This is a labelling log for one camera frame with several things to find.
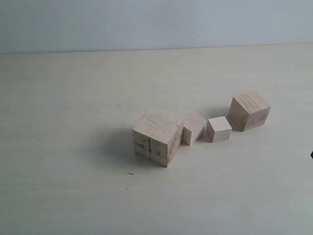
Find smallest wooden cube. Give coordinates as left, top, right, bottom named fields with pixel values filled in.
left=206, top=117, right=232, bottom=142

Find medium wooden cube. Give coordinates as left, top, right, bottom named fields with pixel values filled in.
left=182, top=113, right=206, bottom=145

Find medium-large wooden cube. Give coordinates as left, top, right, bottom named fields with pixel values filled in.
left=228, top=91, right=271, bottom=132

